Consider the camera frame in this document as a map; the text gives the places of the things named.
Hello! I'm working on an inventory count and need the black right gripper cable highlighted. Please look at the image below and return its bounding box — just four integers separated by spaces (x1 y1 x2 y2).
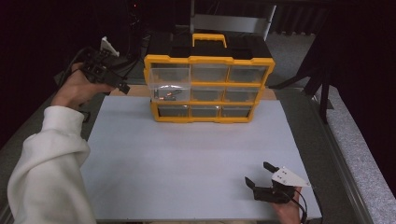
289 189 310 224

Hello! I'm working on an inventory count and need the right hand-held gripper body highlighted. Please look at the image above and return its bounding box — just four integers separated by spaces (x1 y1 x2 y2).
252 166 312 205

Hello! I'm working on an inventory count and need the grey table edge rail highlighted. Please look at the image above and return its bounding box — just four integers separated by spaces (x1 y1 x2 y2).
311 84 396 224

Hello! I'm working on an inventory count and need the dark curtain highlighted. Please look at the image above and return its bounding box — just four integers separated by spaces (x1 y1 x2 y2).
270 4 332 36

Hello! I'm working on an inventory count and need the person's left hand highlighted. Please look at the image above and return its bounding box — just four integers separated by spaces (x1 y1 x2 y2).
50 62 117 110

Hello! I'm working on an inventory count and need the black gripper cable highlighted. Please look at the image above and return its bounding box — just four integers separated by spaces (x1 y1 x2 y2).
58 46 94 89
289 189 310 224

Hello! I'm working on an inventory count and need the yellow and black drawer cabinet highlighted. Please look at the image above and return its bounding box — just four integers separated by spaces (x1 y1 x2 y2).
143 33 276 125

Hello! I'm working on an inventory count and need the pulled-out clear plastic drawer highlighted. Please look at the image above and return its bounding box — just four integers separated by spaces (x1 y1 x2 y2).
147 63 192 103

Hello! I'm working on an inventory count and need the white board sheet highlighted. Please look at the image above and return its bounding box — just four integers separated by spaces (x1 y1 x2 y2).
79 94 323 222

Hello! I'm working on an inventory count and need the black tripod stand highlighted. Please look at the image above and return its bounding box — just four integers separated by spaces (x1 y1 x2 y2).
270 59 334 125

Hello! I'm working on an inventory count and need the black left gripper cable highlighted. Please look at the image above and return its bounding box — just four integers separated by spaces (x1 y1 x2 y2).
58 46 94 89

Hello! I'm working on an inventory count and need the grey metal stand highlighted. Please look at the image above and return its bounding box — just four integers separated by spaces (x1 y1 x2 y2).
189 0 277 42

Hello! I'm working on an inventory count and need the person's right hand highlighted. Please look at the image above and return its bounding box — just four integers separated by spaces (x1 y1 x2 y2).
270 186 308 224

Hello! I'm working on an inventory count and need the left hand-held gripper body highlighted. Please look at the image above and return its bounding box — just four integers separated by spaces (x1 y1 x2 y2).
80 35 125 90

